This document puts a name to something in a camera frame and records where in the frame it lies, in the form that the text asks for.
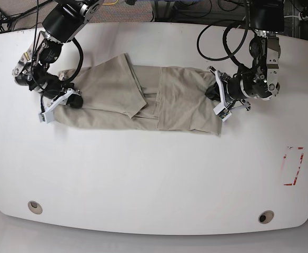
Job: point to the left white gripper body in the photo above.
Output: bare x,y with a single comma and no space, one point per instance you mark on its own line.
230,103

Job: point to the beige T-shirt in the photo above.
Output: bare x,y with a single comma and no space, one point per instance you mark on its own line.
118,95

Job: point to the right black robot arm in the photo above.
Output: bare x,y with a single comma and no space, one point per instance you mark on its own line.
59,27

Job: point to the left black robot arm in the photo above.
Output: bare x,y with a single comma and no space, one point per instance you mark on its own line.
265,19

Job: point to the red tape rectangle marking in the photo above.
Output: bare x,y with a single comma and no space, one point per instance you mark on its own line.
291,165

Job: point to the black tripod stand legs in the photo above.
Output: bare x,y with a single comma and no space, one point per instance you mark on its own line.
8,22

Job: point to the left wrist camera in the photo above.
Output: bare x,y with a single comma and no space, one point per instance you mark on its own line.
222,112

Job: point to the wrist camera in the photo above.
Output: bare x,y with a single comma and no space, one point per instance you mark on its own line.
47,116
222,112

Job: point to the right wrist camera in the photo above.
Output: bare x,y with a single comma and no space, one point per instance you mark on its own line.
47,116

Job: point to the left table cable grommet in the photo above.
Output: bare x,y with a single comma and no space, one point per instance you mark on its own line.
35,207

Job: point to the table cable grommet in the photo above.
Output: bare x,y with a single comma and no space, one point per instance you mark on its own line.
35,207
266,217

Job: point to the right table cable grommet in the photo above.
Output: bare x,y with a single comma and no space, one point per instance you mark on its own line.
266,217

